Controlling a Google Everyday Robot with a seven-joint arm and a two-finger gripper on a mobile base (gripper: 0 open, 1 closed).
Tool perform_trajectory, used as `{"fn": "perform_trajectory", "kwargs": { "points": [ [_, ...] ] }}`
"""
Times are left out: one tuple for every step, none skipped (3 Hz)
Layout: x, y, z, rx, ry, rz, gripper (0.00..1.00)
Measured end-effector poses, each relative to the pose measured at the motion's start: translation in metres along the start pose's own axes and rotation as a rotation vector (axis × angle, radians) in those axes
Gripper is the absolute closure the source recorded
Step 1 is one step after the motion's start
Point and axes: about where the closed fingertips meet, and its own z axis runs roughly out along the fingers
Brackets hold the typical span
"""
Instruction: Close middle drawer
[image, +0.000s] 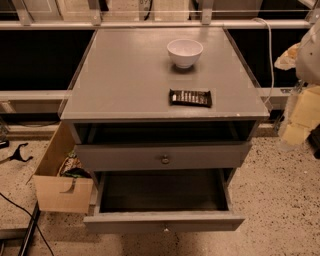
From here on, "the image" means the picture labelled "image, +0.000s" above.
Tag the white ceramic bowl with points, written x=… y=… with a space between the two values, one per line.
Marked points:
x=184 y=52

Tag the dark snack bar wrapper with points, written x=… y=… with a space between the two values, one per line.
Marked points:
x=190 y=98

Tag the grey wooden drawer cabinet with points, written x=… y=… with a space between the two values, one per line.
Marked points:
x=123 y=99

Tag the grey drawer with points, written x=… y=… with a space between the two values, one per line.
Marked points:
x=163 y=201
x=134 y=158

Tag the snack bags in box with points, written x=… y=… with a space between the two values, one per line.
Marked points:
x=72 y=167

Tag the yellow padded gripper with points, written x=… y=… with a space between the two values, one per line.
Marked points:
x=309 y=60

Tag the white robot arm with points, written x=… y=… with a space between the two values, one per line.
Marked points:
x=304 y=57

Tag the metal frame railing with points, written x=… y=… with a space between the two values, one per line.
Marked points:
x=42 y=41

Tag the grey top drawer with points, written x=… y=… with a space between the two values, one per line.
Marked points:
x=134 y=158

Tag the black tool on floor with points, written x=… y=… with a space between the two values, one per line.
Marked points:
x=17 y=155

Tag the cardboard box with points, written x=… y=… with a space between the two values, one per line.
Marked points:
x=54 y=192

